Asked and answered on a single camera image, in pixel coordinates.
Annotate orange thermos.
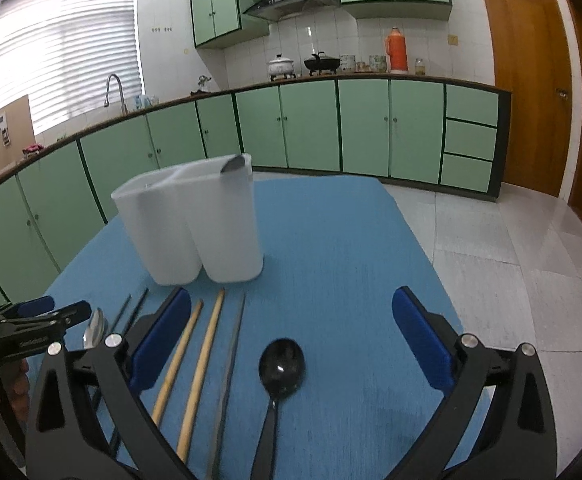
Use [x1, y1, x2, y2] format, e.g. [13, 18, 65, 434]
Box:
[385, 27, 408, 74]

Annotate glass jar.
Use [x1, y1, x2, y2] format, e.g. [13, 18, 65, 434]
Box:
[415, 58, 427, 76]

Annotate white plastic utensil holder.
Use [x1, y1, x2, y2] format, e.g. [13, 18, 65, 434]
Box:
[111, 154, 264, 286]

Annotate chrome sink faucet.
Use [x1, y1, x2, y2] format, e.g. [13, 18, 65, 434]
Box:
[102, 72, 129, 115]

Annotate person's hand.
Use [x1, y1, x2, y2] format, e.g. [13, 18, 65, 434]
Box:
[0, 358, 32, 424]

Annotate green lower kitchen cabinets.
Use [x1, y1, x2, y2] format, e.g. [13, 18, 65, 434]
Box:
[0, 75, 512, 306]

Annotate black range hood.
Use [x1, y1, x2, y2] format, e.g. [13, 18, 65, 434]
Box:
[244, 0, 341, 23]

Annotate window blind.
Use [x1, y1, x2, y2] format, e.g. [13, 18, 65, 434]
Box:
[0, 0, 144, 133]

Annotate silver metal spoon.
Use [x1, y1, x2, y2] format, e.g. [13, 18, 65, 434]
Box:
[221, 154, 245, 174]

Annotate grey metal chopstick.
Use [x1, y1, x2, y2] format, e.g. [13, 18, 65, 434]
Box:
[206, 292, 247, 479]

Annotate black chopstick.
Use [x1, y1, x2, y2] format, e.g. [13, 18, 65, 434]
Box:
[120, 287, 149, 337]
[108, 294, 131, 334]

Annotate white cooking pot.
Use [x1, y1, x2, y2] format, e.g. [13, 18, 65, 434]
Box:
[267, 53, 297, 81]

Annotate blue tablecloth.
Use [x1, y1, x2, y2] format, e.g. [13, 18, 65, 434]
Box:
[20, 173, 495, 480]

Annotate wooden door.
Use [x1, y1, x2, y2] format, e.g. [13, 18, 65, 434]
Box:
[484, 0, 582, 221]

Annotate cardboard box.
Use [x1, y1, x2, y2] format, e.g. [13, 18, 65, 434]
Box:
[0, 96, 36, 174]

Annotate black wok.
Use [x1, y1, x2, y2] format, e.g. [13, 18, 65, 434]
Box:
[303, 51, 341, 76]

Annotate black plastic spoon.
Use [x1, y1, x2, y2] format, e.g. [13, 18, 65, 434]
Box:
[250, 338, 305, 479]

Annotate light wooden chopstick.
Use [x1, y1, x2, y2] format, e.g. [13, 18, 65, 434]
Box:
[152, 300, 203, 426]
[176, 288, 226, 463]

